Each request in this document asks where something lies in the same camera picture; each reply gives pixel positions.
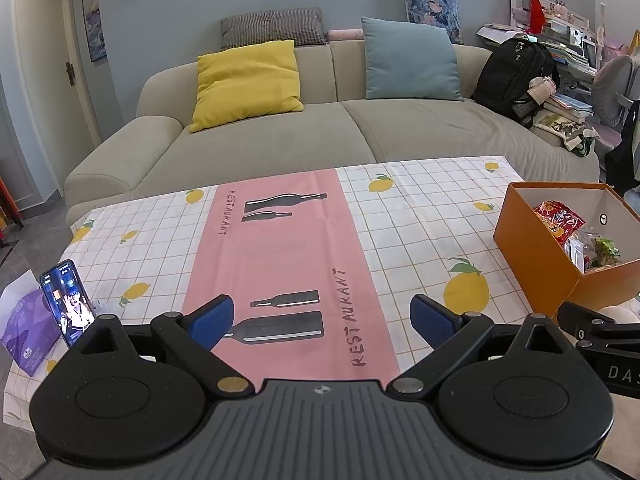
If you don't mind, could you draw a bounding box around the red object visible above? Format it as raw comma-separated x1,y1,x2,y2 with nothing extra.
0,176,23,248

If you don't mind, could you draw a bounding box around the clear packet of white candies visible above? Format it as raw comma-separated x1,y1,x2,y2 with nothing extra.
565,232,601,273

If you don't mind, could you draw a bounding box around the beige fabric sofa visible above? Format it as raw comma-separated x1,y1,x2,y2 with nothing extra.
64,40,601,221

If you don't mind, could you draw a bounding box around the printed tote bag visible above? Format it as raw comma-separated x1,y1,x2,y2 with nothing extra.
532,112,601,158

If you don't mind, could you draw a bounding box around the printed figure pillow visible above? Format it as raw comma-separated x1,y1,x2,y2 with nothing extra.
401,0,463,45

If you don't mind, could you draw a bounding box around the cream pouch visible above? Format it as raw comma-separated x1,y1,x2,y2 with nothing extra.
527,76,557,106

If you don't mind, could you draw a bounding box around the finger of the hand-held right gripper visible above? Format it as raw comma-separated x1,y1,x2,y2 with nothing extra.
557,301,640,349

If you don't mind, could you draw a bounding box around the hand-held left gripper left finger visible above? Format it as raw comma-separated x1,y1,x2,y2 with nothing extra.
75,294,253,395

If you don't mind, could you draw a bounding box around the grey checked pillow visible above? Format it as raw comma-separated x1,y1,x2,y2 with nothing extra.
220,7,327,51

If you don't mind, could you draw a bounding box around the purple tissue pack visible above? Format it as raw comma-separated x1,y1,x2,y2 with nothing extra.
0,269,65,378

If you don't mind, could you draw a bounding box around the pink bolster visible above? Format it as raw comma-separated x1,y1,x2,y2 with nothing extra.
324,27,366,42

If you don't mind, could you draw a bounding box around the lemon print tablecloth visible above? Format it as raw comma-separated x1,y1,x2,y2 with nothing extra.
2,156,551,431

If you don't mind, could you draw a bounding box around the wall poster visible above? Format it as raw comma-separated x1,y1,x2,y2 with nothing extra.
80,0,108,64

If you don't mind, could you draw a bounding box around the stack of books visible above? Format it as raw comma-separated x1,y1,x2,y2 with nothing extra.
542,92,596,123

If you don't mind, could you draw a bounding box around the cream door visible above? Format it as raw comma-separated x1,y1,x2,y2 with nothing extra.
12,0,103,206

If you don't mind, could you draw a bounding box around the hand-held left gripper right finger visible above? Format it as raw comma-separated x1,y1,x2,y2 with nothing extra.
387,294,581,395

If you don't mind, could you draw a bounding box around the pile of books and papers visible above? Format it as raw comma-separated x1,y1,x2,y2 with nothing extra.
475,0,631,78

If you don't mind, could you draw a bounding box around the red snack packet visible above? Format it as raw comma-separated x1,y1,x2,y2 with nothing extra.
532,200,586,248

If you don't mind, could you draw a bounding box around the orange cardboard box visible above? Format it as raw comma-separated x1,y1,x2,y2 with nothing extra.
493,181,640,318

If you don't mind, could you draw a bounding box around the yellow pillow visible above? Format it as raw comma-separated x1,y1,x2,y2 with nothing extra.
187,40,305,133

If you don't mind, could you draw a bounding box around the smartphone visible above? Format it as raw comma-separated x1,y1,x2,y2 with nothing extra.
39,259,98,347

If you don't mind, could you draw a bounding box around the blue pillow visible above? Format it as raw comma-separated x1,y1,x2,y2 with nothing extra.
361,16,465,101

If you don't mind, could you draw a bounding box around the black backpack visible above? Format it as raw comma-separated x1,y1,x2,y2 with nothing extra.
471,37,561,126

